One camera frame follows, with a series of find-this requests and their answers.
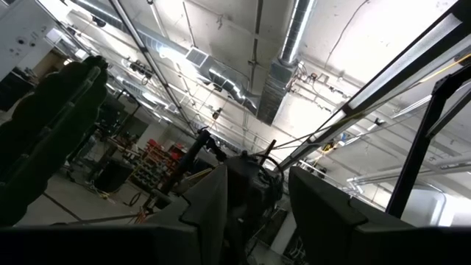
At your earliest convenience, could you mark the green cactus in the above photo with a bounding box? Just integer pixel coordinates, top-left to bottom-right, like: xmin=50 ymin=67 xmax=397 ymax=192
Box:
xmin=0 ymin=54 xmax=110 ymax=227

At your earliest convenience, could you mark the black waste bin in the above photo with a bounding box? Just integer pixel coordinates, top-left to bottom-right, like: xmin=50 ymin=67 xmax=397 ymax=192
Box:
xmin=93 ymin=158 xmax=134 ymax=194

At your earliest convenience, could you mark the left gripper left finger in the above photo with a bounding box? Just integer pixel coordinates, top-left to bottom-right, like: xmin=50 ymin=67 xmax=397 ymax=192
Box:
xmin=142 ymin=165 xmax=229 ymax=265

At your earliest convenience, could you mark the silver ceiling air duct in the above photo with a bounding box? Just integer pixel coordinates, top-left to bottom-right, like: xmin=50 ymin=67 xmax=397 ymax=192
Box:
xmin=69 ymin=0 xmax=317 ymax=126

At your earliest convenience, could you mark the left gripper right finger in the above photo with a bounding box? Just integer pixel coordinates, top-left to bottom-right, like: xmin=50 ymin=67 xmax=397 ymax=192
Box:
xmin=288 ymin=166 xmax=424 ymax=265

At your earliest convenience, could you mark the black aluminium rig frame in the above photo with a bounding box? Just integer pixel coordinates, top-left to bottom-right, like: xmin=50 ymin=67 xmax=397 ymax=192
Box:
xmin=384 ymin=64 xmax=471 ymax=219

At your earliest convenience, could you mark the shelf with red bins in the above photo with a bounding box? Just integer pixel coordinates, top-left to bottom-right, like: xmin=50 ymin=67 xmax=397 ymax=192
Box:
xmin=130 ymin=138 xmax=185 ymax=192

